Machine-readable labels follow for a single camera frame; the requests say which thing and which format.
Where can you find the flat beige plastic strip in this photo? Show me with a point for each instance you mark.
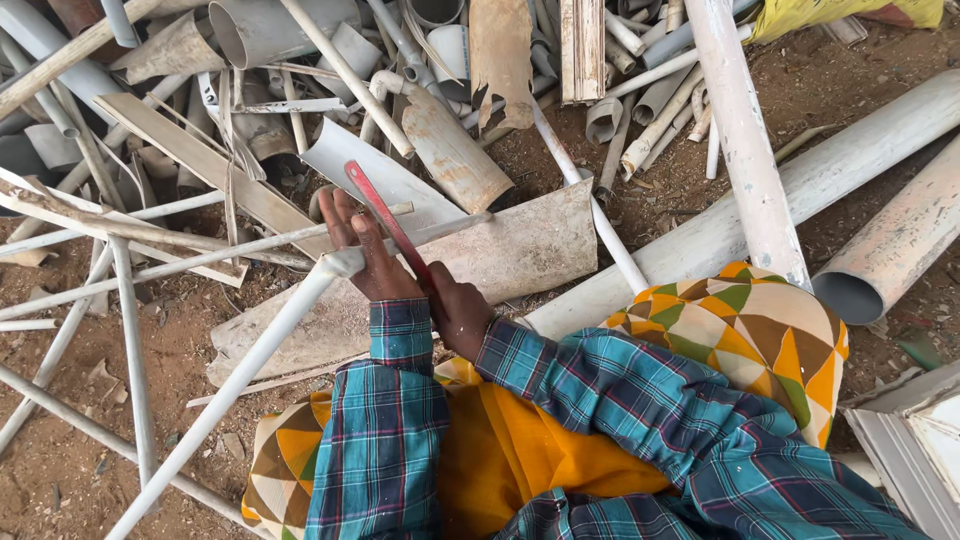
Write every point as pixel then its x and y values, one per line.
pixel 217 176

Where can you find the group of thin white pipes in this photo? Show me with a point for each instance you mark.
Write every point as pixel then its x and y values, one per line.
pixel 131 352

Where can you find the orange patterned garment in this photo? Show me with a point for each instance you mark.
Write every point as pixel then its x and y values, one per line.
pixel 757 337

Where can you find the very large white pipe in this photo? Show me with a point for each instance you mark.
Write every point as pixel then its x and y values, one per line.
pixel 825 172

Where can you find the long thin white plastic pipe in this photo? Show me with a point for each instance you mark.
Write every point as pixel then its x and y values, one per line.
pixel 247 364

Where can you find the stained half pipe piece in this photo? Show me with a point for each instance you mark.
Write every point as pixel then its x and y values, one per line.
pixel 454 154

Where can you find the slim white pipe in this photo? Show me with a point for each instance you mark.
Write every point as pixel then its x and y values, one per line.
pixel 600 217

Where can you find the heap of scrap pipe pieces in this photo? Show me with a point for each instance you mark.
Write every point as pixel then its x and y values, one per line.
pixel 300 45

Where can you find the white moulded frame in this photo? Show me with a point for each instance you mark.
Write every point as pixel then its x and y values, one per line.
pixel 911 442

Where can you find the red hacksaw blade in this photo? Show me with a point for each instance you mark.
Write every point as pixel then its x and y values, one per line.
pixel 382 214

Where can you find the person's right fingers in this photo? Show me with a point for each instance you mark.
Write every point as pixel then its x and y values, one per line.
pixel 439 289

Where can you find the large grey open-ended pipe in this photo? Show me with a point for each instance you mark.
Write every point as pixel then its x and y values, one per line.
pixel 892 240

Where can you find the green plastic scrap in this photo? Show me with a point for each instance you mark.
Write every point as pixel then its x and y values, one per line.
pixel 921 351

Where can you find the yellow sack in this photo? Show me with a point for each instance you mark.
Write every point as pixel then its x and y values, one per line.
pixel 840 15

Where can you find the white curved pipe shard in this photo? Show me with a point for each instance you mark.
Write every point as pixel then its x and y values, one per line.
pixel 375 172

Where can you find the medium white scuffed pipe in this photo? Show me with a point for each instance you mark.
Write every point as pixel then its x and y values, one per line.
pixel 742 135

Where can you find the flat dusty broken pipe sheet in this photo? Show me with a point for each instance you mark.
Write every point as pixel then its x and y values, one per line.
pixel 517 251

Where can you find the person's left hand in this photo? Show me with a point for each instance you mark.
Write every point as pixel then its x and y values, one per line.
pixel 379 270

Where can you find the person's right hand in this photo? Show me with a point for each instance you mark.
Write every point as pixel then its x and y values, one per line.
pixel 461 311

